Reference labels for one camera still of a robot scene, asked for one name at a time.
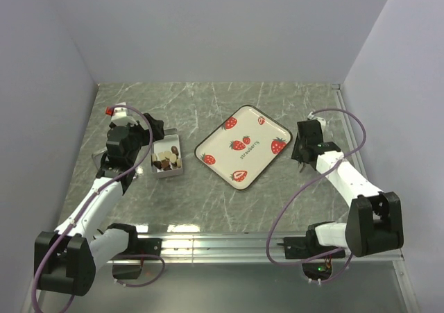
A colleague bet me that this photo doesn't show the silver metal tongs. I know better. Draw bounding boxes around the silver metal tongs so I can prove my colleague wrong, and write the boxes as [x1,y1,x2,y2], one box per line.
[298,163,306,173]

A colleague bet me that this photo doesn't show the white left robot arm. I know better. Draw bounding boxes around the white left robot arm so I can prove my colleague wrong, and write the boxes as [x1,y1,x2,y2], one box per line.
[33,108,165,296]

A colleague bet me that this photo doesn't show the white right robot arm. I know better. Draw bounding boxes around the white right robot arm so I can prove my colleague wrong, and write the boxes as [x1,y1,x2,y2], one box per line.
[291,119,404,257]

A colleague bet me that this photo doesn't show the silver metal tin box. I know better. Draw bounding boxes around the silver metal tin box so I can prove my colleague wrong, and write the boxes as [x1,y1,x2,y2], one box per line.
[151,128,184,179]

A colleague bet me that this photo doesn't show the white strawberry square plate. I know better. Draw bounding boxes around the white strawberry square plate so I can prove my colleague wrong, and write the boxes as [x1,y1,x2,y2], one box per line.
[194,105,293,191]

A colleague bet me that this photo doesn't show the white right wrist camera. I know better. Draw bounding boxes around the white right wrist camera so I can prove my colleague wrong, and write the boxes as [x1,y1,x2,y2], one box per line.
[307,112,327,128]

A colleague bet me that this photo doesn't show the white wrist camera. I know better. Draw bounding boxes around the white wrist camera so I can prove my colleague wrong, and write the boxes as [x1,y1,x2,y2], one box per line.
[307,112,327,128]
[105,102,139,129]

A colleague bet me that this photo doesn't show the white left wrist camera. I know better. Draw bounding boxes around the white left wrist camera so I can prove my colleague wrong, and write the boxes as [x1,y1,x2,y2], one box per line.
[105,102,139,129]

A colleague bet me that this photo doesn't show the aluminium right side rail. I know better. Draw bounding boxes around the aluminium right side rail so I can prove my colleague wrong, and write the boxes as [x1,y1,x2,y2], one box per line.
[331,84,377,196]

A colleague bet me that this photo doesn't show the aluminium rail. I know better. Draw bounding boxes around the aluminium rail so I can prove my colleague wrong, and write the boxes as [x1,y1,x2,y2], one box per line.
[40,231,405,264]
[331,84,377,196]

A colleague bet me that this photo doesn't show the aluminium front rail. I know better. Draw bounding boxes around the aluminium front rail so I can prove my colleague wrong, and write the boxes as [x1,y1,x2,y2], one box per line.
[40,231,405,264]

